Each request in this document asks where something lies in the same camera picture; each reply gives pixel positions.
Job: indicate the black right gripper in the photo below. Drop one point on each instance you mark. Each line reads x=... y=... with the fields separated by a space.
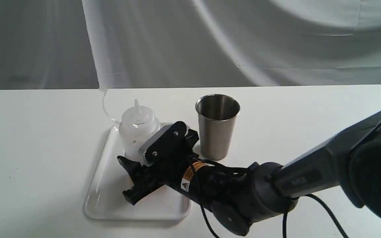
x=176 y=173

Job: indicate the translucent squeeze bottle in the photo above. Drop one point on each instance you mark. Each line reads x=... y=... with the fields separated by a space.
x=137 y=125

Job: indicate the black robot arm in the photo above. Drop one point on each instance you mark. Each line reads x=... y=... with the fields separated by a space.
x=239 y=197

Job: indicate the stainless steel cup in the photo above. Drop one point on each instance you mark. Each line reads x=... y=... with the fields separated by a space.
x=217 y=114

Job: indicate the white plastic tray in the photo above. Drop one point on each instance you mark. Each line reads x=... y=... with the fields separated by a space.
x=105 y=201

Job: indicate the grey white backdrop curtain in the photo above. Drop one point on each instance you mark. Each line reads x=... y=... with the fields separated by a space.
x=90 y=44

